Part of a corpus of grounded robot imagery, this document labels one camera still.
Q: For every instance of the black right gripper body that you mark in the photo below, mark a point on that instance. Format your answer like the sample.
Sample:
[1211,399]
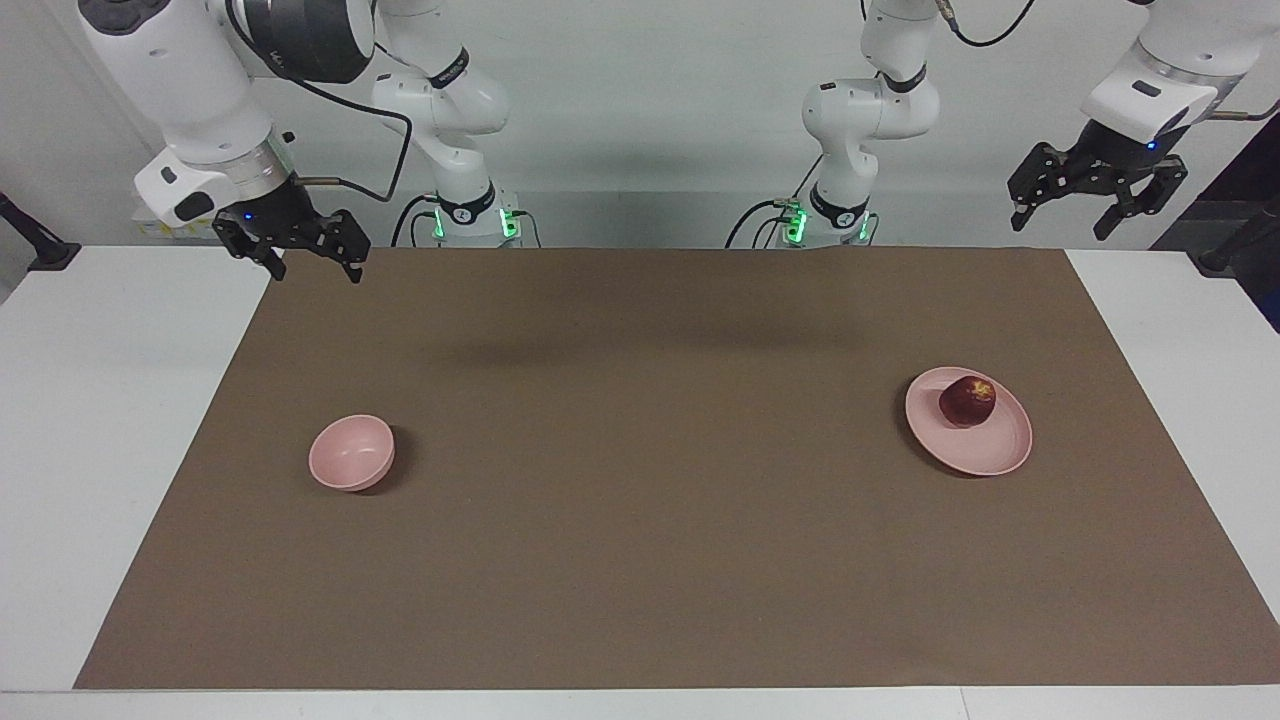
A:
[280,215]

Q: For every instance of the black clamp stand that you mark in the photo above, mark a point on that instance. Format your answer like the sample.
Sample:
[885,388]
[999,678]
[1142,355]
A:
[40,245]
[1235,245]

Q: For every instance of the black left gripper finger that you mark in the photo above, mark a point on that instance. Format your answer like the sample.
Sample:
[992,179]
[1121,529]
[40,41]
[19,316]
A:
[1150,190]
[1040,175]

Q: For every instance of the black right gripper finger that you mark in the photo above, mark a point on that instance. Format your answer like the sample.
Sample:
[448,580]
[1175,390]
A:
[250,245]
[350,240]

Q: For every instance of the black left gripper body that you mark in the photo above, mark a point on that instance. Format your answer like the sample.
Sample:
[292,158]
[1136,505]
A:
[1120,160]

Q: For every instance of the white box yellow label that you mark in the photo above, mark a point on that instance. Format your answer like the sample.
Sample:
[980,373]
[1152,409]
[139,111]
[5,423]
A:
[160,230]

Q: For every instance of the brown table mat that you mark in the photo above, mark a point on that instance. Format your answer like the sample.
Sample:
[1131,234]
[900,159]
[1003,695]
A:
[640,500]

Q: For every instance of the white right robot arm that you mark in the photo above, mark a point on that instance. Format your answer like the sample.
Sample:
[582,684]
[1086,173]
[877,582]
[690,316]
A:
[180,80]

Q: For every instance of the dark red apple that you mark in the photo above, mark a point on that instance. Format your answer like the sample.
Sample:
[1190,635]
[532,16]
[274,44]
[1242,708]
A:
[967,403]

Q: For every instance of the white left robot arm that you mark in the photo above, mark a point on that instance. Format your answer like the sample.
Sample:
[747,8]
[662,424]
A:
[870,110]

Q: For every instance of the pink bowl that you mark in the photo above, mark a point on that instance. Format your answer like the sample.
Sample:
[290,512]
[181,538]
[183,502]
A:
[350,455]

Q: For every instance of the dark side panel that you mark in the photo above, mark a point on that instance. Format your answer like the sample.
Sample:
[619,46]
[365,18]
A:
[1250,170]

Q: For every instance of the pink plate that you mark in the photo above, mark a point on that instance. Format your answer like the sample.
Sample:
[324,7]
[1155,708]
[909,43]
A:
[985,450]

